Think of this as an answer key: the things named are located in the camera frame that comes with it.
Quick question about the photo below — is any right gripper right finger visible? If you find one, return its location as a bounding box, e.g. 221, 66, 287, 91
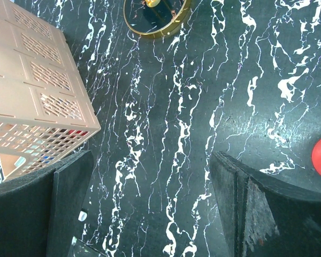
210, 152, 321, 256

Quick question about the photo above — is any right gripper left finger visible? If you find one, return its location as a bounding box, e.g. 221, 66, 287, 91
0, 150, 94, 256

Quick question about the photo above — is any pink plastic file organizer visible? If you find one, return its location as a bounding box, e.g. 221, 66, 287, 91
0, 1, 101, 180

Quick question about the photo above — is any gold wire glass rack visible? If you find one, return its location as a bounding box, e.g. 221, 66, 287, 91
123, 0, 191, 39

